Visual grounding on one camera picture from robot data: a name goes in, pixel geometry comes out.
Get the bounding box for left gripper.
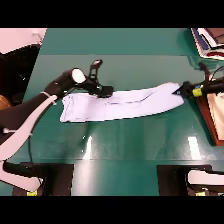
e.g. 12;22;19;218
84;79;115;99

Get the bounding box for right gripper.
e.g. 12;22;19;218
172;81;196;98

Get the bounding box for white shirt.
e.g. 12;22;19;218
59;81;186;124

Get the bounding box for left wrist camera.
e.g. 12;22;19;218
88;59;104;82

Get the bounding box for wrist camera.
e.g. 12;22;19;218
198;61;213;84
88;59;104;82

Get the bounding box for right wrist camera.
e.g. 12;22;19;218
198;61;213;84

